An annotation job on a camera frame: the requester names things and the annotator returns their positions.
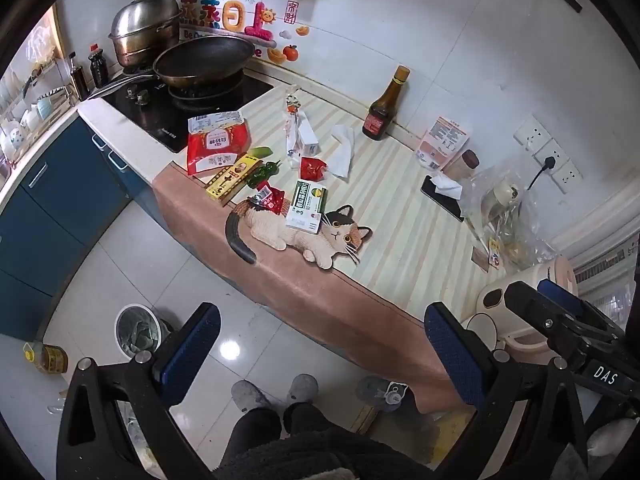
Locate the grey slipper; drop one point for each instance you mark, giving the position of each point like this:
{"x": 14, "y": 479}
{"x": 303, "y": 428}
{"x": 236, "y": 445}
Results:
{"x": 250, "y": 395}
{"x": 302, "y": 389}

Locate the row of white bowls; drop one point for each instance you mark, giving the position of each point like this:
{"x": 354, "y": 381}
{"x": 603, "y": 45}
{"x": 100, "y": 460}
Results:
{"x": 20, "y": 127}

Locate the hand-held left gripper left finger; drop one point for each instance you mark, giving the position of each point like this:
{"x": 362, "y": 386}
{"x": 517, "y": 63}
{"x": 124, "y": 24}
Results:
{"x": 192, "y": 350}

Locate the yellow red box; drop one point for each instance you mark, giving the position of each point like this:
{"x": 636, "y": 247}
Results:
{"x": 232, "y": 177}

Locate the steel steamer pot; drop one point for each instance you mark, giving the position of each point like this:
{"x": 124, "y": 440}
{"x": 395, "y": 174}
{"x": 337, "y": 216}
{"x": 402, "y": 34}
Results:
{"x": 145, "y": 25}

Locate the red snack bag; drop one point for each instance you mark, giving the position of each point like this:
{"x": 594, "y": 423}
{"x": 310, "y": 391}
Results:
{"x": 217, "y": 142}

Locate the brown lidded jar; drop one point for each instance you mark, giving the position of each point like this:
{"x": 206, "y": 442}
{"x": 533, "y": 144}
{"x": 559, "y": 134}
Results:
{"x": 467, "y": 162}

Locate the white wall socket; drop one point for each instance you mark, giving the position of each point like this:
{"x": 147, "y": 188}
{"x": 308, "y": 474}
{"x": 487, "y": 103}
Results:
{"x": 532, "y": 132}
{"x": 567, "y": 176}
{"x": 555, "y": 149}

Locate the crumpled white tissue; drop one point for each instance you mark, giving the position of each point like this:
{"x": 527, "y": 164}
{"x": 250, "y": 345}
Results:
{"x": 445, "y": 186}

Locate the white paper box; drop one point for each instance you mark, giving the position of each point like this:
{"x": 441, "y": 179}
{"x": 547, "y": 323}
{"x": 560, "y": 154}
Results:
{"x": 307, "y": 137}

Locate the light green pepper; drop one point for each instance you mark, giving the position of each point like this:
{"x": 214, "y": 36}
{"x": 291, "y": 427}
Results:
{"x": 261, "y": 152}

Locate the black power plug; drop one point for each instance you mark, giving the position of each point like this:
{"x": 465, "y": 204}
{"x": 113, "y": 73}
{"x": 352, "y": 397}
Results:
{"x": 547, "y": 162}

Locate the clear plastic bag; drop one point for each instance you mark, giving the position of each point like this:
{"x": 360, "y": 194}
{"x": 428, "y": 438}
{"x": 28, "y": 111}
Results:
{"x": 522, "y": 242}

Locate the yellow oil bottle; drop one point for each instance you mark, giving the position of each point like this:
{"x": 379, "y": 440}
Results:
{"x": 52, "y": 358}

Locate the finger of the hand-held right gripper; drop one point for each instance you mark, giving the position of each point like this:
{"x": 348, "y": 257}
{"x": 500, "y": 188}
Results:
{"x": 530, "y": 305}
{"x": 557, "y": 290}

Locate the dark sauce bottle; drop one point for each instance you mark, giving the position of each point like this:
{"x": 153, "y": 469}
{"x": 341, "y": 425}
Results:
{"x": 77, "y": 77}
{"x": 98, "y": 65}

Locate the white trash bin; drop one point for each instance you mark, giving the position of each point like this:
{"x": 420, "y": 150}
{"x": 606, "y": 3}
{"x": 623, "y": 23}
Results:
{"x": 137, "y": 330}

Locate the striped cat print mat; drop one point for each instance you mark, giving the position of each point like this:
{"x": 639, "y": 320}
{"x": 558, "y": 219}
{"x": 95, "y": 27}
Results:
{"x": 400, "y": 240}

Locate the person's right leg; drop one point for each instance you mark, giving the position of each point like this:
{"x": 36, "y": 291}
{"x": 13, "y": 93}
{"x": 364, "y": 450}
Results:
{"x": 305, "y": 420}

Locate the black phone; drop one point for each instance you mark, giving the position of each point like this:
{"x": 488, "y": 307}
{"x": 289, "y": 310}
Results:
{"x": 447, "y": 207}

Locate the cream pink electric kettle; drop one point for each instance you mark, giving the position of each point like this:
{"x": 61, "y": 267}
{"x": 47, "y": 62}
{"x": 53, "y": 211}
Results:
{"x": 492, "y": 300}

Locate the colourful wall sticker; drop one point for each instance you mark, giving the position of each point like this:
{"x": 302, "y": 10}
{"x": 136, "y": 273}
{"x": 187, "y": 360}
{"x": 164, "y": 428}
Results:
{"x": 235, "y": 17}

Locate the clear printed wrapper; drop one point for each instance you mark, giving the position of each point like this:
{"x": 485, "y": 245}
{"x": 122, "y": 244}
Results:
{"x": 291, "y": 125}

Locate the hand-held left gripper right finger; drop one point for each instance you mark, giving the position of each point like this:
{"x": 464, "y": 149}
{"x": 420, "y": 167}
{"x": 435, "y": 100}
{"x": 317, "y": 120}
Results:
{"x": 455, "y": 355}

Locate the small printed packet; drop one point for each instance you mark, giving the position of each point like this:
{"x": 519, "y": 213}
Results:
{"x": 492, "y": 254}

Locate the black gas stove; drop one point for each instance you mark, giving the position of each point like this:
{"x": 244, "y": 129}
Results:
{"x": 150, "y": 115}

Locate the dark fleece jacket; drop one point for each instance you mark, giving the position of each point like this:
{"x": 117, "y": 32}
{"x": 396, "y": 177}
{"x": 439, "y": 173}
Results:
{"x": 325, "y": 455}

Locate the cream round device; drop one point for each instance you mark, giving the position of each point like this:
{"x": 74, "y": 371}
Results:
{"x": 500, "y": 197}

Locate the brown sauce bottle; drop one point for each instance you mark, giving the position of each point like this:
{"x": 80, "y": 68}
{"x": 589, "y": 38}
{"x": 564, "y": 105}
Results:
{"x": 382, "y": 110}

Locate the dark metal wok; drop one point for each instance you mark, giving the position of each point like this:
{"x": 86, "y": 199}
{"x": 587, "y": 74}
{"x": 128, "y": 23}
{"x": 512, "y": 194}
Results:
{"x": 205, "y": 60}

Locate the torn red packet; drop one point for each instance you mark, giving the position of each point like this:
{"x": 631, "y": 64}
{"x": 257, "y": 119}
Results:
{"x": 312, "y": 167}

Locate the small red packet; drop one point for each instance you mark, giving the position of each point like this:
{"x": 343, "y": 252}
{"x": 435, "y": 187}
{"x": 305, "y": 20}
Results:
{"x": 272, "y": 200}

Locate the blue kitchen cabinet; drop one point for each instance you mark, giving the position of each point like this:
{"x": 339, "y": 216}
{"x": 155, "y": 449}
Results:
{"x": 50, "y": 210}

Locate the dark green pepper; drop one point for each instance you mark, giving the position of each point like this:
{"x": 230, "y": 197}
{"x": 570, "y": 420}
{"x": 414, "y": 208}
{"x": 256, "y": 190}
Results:
{"x": 260, "y": 175}

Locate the person's right hand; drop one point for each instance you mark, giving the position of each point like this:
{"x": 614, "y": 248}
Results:
{"x": 612, "y": 437}

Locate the green white medicine box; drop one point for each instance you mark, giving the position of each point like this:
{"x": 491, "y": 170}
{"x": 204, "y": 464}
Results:
{"x": 305, "y": 205}

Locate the person's leg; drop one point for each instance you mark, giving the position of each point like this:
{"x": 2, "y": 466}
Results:
{"x": 250, "y": 435}
{"x": 305, "y": 420}

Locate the white pink salt bag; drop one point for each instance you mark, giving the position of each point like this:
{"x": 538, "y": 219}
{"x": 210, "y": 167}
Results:
{"x": 442, "y": 140}

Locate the white paper towel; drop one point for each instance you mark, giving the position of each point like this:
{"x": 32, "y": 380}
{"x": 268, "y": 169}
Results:
{"x": 342, "y": 152}

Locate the metal dish rack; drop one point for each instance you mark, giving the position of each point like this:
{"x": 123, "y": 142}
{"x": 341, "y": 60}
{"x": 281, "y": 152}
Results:
{"x": 57, "y": 102}

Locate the person's left leg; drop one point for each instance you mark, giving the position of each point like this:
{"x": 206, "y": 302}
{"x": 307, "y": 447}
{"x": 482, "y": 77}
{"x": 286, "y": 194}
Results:
{"x": 250, "y": 435}

